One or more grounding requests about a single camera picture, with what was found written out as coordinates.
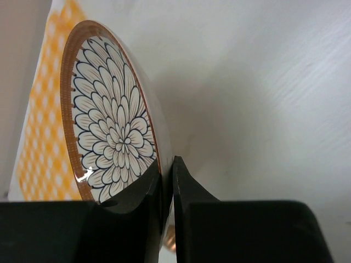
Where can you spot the yellow white checkered cloth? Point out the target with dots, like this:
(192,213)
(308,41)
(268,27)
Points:
(42,170)

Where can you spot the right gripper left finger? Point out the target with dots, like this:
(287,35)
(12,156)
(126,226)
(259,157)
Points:
(128,226)

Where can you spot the patterned ceramic plate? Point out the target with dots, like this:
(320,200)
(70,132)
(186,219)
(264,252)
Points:
(113,122)

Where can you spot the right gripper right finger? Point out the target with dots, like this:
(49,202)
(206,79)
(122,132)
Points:
(197,217)

